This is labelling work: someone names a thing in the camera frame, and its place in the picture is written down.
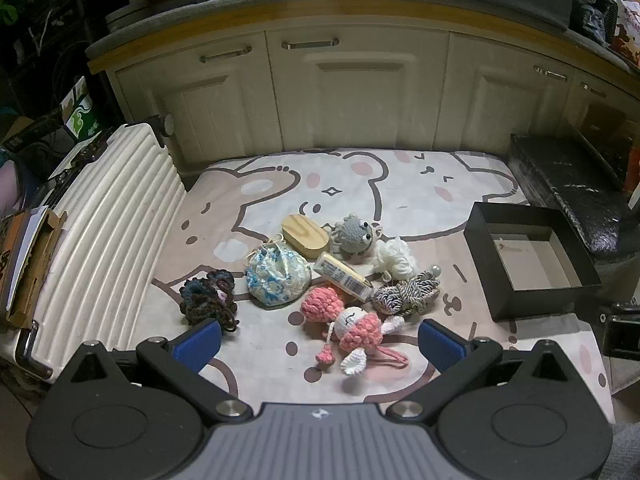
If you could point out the black cardboard box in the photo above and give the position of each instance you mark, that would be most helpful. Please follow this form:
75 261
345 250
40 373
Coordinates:
545 302

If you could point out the dark crochet yarn piece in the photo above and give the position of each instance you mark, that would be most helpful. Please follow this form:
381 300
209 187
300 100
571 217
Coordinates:
200 295

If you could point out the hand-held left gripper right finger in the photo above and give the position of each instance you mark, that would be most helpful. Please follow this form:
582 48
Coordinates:
440 345

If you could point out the grey crochet toy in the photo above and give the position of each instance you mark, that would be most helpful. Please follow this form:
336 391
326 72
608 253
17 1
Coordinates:
352 235

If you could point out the white yarn ball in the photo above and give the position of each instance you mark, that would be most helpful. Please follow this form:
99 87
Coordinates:
395 257

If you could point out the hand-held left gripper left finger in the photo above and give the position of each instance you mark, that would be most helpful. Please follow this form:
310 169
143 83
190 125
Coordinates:
197 345

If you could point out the grey countertop with wooden edge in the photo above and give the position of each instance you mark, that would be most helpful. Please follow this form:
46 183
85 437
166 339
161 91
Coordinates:
350 10

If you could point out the red and white package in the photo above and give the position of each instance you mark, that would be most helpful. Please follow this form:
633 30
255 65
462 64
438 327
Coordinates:
629 30

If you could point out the white ribbed suitcase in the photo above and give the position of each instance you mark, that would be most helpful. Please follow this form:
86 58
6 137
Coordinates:
110 220

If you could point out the printed bear blanket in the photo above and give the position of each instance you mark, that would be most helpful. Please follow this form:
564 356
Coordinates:
400 195

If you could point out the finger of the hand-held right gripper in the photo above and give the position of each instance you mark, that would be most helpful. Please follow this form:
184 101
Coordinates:
622 332

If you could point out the red box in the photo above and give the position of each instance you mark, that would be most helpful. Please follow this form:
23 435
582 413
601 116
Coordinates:
632 170

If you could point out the oval wooden block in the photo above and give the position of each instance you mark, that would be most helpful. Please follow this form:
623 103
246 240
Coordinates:
302 240

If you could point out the black wrapped cushion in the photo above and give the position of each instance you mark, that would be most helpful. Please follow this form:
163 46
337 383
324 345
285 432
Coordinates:
565 180

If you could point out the dark grey figurine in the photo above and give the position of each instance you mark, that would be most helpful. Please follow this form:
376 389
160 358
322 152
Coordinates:
592 10

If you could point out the green and white carton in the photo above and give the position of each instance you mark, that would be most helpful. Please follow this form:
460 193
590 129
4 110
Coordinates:
82 120

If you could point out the cream cabinet door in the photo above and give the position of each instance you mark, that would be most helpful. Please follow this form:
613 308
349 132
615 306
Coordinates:
350 100
215 110
500 105
585 102

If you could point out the cream tube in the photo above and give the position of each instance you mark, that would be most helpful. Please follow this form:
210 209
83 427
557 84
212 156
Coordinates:
335 270

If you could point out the pink crochet doll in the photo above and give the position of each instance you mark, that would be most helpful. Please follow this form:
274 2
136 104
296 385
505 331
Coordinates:
320 305

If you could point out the flat brown cardboard box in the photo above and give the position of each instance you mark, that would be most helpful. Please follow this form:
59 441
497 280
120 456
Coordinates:
40 260

